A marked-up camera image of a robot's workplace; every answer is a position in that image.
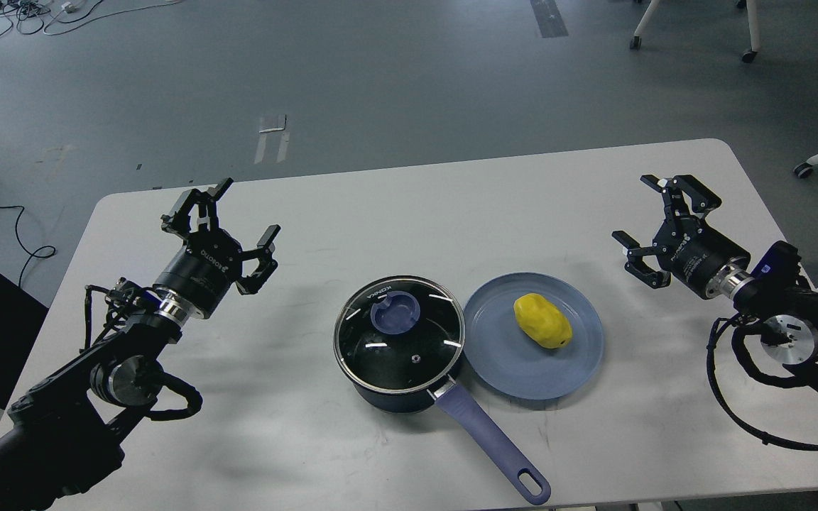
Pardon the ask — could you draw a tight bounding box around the dark saucepan with purple handle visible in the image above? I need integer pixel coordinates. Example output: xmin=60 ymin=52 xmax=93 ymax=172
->
xmin=332 ymin=275 xmax=552 ymax=506

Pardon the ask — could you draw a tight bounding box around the white chair legs top right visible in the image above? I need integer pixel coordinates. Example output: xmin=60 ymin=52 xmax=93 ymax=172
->
xmin=628 ymin=1 xmax=762 ymax=64

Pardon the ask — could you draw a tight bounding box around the glass lid with purple knob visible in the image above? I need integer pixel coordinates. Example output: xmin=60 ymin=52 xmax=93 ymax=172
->
xmin=332 ymin=275 xmax=467 ymax=395

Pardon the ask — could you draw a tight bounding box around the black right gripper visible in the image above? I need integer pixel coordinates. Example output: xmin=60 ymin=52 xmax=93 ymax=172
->
xmin=611 ymin=175 xmax=751 ymax=299

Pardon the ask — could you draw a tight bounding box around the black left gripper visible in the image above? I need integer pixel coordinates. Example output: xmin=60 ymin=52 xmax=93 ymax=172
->
xmin=155 ymin=177 xmax=281 ymax=319

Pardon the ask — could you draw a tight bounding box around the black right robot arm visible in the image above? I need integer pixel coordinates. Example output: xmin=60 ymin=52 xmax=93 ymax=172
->
xmin=611 ymin=175 xmax=818 ymax=451

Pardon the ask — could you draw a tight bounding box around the yellow potato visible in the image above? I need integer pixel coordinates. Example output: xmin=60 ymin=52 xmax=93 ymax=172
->
xmin=513 ymin=293 xmax=574 ymax=349

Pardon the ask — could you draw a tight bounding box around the black cable on floor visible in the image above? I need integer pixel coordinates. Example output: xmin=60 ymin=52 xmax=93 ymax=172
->
xmin=0 ymin=160 xmax=58 ymax=288

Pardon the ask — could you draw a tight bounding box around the blue plate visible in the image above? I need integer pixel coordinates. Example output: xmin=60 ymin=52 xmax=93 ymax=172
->
xmin=464 ymin=273 xmax=604 ymax=400

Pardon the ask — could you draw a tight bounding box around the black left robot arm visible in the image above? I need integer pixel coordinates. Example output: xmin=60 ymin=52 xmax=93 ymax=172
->
xmin=0 ymin=178 xmax=280 ymax=510

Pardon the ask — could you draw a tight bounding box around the cable bundle top left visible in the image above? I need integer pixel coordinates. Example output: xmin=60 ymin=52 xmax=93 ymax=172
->
xmin=0 ymin=0 xmax=186 ymax=45

